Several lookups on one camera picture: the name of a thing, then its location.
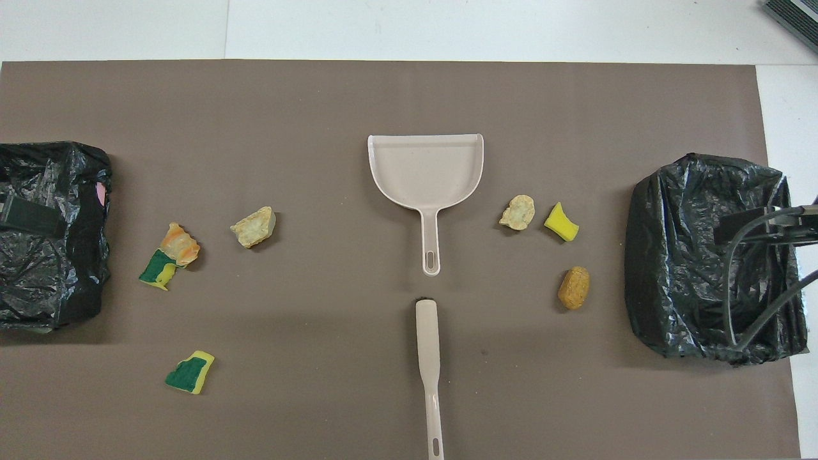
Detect beige plastic dustpan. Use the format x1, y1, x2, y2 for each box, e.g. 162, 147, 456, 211
367, 134, 484, 277

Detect beige brush black bristles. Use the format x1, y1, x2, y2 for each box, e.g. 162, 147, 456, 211
415, 297, 445, 459

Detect large beige sponge chunk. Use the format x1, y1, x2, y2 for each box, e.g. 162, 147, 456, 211
230, 206, 277, 249

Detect notched green yellow sponge piece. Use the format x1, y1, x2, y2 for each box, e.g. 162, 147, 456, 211
139, 249, 178, 291

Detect squarish green yellow sponge piece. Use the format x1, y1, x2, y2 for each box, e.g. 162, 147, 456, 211
165, 350, 215, 395

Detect black bag lined bin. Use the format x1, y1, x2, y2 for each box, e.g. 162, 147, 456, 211
0, 141, 113, 333
624, 152, 809, 366

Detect brown table mat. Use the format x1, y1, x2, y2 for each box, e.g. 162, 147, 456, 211
0, 59, 801, 460

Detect plain yellow sponge piece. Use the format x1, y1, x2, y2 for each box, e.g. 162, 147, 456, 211
544, 202, 580, 242

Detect brown oval sponge piece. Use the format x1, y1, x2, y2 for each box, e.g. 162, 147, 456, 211
558, 266, 590, 311

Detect dark grey ribbed box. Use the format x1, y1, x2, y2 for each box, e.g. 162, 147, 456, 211
760, 0, 818, 55

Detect right arm gripper cable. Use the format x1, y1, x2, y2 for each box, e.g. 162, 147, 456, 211
721, 206, 818, 351

